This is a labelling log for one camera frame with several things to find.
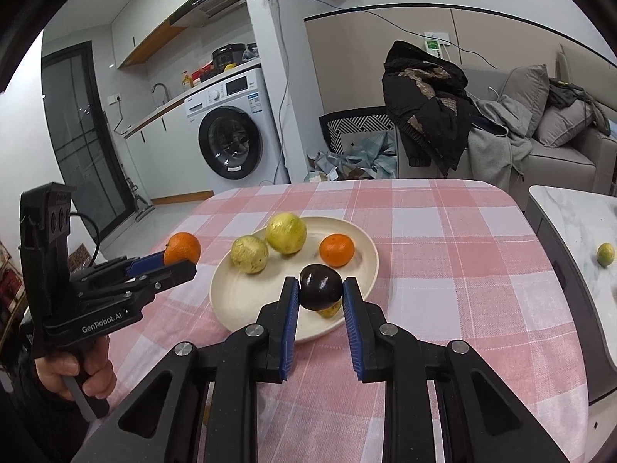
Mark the pink checked tablecloth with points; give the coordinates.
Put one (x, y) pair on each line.
(458, 260)

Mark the marble side table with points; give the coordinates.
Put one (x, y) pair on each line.
(569, 231)

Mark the wooden shoe rack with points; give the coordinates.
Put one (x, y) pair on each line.
(9, 299)

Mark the orange mandarin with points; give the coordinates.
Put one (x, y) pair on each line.
(182, 248)
(336, 250)

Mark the white wall cabinets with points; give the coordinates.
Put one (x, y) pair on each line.
(140, 24)

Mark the metal kitchen faucet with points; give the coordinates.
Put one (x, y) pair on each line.
(161, 89)

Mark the small yellow-green lime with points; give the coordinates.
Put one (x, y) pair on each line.
(606, 254)

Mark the cream round plate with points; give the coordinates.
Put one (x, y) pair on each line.
(250, 299)

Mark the small green-yellow guava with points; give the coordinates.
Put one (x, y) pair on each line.
(248, 254)

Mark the white washing machine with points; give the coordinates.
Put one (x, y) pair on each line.
(231, 144)

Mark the black rice cooker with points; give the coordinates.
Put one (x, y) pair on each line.
(229, 58)

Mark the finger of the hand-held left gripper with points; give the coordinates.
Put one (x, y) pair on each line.
(178, 272)
(144, 264)

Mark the person's left forearm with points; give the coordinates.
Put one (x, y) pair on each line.
(38, 424)

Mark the red box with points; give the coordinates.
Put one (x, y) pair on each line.
(202, 74)

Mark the person's left hand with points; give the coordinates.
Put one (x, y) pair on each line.
(99, 376)

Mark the dark purple plum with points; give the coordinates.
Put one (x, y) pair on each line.
(320, 285)

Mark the flat grey pillow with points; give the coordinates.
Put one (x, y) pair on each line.
(564, 125)

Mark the black patterned storage basket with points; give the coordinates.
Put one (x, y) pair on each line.
(356, 123)

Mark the brown longan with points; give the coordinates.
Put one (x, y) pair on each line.
(330, 311)

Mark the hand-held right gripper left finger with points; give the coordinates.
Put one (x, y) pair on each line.
(289, 328)

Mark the black jacket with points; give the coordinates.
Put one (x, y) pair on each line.
(429, 106)

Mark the black glass door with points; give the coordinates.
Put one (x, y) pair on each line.
(82, 144)

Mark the yellow soap bottle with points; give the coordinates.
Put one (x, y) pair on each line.
(186, 81)

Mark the grey sofa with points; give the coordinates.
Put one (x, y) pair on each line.
(559, 164)

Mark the tall grey pillow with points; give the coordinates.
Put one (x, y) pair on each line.
(525, 96)

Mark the floor mop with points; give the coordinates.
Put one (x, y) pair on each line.
(142, 210)

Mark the large green-yellow guava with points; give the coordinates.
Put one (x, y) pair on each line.
(287, 234)

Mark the white kitchen base cabinet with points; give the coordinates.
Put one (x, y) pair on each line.
(168, 164)

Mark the dark green clothing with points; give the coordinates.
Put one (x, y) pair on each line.
(566, 96)

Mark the grey hooded garment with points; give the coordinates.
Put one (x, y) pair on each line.
(496, 154)

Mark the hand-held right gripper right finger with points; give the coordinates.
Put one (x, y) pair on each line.
(354, 333)

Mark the light blue cloth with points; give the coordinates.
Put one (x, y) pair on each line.
(366, 161)

